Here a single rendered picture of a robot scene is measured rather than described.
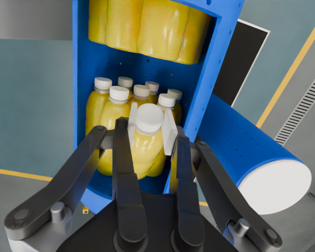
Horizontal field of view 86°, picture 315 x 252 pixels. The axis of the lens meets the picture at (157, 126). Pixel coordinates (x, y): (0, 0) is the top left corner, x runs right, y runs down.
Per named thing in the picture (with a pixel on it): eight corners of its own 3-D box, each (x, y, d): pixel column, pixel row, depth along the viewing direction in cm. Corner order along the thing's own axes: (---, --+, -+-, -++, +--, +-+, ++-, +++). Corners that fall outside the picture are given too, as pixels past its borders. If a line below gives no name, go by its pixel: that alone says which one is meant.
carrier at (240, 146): (194, 128, 151) (224, 113, 146) (245, 221, 72) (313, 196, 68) (181, 102, 139) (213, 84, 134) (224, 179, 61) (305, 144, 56)
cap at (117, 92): (118, 94, 38) (119, 86, 37) (131, 100, 36) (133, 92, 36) (105, 96, 35) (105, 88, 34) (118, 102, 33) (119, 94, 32)
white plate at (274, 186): (247, 223, 71) (246, 220, 72) (315, 198, 66) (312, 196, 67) (227, 181, 60) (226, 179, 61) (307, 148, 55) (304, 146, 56)
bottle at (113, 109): (111, 154, 48) (119, 90, 40) (130, 166, 45) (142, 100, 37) (90, 165, 42) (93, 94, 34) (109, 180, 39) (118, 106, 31)
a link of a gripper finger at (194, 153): (178, 147, 16) (208, 152, 16) (172, 124, 20) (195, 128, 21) (174, 160, 16) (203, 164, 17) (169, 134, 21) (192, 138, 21)
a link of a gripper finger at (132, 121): (131, 150, 18) (124, 149, 17) (134, 122, 24) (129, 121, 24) (135, 125, 16) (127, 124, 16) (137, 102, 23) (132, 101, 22)
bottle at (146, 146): (119, 181, 37) (123, 143, 22) (120, 151, 41) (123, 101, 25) (151, 179, 39) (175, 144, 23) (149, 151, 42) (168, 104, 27)
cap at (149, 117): (134, 134, 23) (136, 127, 22) (134, 111, 25) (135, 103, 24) (162, 134, 24) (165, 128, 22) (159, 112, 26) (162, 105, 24)
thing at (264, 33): (146, 165, 186) (146, 175, 172) (198, 9, 123) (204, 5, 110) (190, 174, 195) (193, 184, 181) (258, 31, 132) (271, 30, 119)
